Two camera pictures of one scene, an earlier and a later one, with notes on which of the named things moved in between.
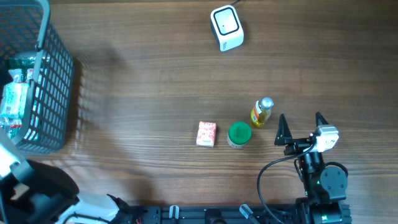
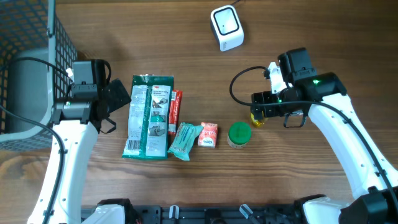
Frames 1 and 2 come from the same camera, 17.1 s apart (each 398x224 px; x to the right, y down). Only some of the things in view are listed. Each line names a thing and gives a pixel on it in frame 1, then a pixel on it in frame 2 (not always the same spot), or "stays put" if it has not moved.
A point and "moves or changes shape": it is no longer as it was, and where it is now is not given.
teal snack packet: (14, 96) → (181, 146)
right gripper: (284, 137) → (265, 96)
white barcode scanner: (227, 28) stays put
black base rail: (214, 214) stays put
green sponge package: (27, 61) moves or changes shape
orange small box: (206, 134) stays put
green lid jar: (239, 134) stays put
